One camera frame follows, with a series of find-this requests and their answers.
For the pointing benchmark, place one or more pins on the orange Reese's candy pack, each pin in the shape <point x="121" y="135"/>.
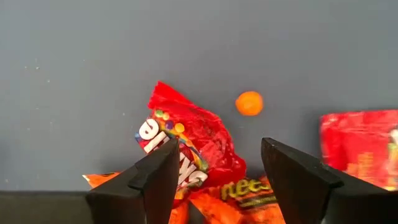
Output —
<point x="248" y="199"/>
<point x="101" y="179"/>

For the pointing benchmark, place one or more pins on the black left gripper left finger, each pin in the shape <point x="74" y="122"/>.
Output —
<point x="155" y="183"/>

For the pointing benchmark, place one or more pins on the red Skittles candy pack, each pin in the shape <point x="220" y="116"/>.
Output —
<point x="360" y="146"/>
<point x="202" y="140"/>

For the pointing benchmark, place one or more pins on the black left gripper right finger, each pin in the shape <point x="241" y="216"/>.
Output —
<point x="295" y="183"/>

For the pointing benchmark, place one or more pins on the small orange loose candy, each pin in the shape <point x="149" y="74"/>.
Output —
<point x="249" y="103"/>

